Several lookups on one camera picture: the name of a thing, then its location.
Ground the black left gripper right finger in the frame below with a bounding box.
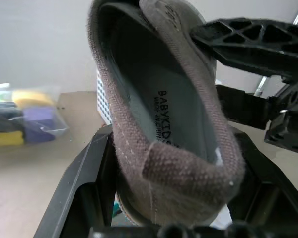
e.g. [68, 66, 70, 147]
[225, 128, 298, 238]

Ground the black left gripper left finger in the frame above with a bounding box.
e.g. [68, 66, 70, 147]
[31, 125, 119, 238]

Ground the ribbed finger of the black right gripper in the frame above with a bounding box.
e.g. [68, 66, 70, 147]
[188, 17, 298, 78]
[215, 84, 273, 130]

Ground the grey canvas child shoe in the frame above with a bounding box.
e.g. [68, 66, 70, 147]
[85, 0, 246, 226]

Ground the purple foam block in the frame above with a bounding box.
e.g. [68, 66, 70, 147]
[22, 107, 58, 143]

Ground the yellow foam block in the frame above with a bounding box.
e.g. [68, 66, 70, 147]
[0, 131, 24, 147]

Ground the clear plastic storage box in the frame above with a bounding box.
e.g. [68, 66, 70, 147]
[0, 83, 71, 147]

